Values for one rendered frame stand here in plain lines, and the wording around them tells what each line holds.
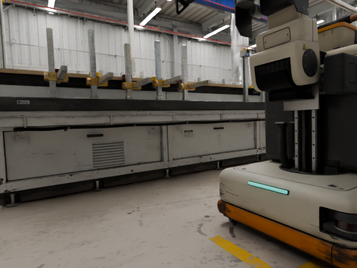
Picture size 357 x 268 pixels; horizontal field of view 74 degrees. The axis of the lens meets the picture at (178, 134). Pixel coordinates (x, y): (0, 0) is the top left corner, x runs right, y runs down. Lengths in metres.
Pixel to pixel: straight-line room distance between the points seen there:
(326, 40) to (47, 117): 1.59
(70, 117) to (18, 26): 7.79
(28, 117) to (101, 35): 8.16
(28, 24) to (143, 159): 7.80
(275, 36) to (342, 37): 0.33
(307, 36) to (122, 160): 1.56
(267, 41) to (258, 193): 0.63
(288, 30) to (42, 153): 1.67
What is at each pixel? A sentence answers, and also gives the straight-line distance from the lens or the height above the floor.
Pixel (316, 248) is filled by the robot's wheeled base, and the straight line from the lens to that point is 0.98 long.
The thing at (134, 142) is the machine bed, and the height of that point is 0.36.
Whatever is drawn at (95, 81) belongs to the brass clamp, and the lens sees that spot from 1.73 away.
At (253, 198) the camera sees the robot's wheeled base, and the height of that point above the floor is 0.19.
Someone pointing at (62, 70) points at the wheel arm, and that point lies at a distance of 1.44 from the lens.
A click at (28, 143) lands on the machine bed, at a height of 0.41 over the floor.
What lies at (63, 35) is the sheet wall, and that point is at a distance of 9.41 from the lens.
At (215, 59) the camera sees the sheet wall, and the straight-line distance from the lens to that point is 12.14.
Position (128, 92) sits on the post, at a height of 0.75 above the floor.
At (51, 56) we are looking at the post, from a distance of 1.73.
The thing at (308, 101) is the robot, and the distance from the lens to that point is 1.17.
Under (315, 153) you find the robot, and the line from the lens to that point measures 1.20.
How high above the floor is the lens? 0.52
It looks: 3 degrees down
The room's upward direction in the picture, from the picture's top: 2 degrees counter-clockwise
